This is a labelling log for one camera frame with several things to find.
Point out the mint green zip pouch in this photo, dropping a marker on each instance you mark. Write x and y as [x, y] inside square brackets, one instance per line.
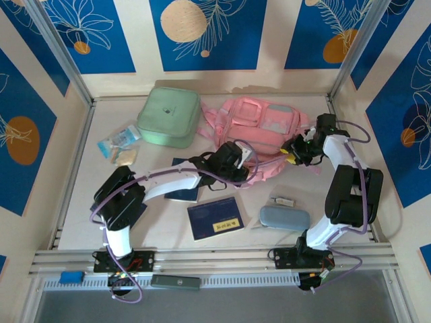
[166, 114]

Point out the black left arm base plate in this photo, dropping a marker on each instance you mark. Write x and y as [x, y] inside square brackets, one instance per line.
[144, 260]

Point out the black base connector module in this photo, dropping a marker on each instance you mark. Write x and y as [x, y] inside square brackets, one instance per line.
[309, 279]
[119, 279]

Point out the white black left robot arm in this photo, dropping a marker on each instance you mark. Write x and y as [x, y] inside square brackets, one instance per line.
[116, 242]

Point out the aluminium table edge rail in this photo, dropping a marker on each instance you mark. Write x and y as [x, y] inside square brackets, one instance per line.
[215, 259]

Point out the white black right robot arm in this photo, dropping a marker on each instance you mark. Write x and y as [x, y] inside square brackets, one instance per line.
[336, 151]

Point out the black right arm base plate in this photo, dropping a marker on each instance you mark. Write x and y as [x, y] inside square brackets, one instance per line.
[284, 258]

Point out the blue sponge block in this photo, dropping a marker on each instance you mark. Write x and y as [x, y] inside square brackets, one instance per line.
[71, 277]

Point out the dark green flat device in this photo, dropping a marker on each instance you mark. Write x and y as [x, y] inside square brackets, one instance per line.
[175, 282]

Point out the pink student backpack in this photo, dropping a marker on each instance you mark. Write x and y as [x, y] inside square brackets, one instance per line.
[266, 134]

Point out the blue snack packet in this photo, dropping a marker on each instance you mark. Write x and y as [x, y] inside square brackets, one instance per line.
[118, 139]

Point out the small white usb stick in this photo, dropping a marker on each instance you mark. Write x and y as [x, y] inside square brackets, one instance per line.
[283, 201]

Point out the clear biscuit packet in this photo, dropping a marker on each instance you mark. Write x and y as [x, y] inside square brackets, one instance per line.
[126, 157]

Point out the blue book with yellow label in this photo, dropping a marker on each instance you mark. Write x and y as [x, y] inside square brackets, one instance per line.
[215, 218]

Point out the aluminium frame post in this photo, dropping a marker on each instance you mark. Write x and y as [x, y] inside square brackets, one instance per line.
[357, 47]
[57, 47]

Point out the blue floral wall poster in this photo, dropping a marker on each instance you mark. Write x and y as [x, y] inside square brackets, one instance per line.
[111, 50]
[387, 40]
[20, 101]
[397, 151]
[33, 50]
[306, 40]
[235, 50]

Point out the grey glasses case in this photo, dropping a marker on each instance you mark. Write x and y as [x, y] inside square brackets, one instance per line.
[284, 218]

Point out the clear plastic ruler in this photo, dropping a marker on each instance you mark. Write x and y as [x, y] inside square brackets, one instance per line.
[259, 224]

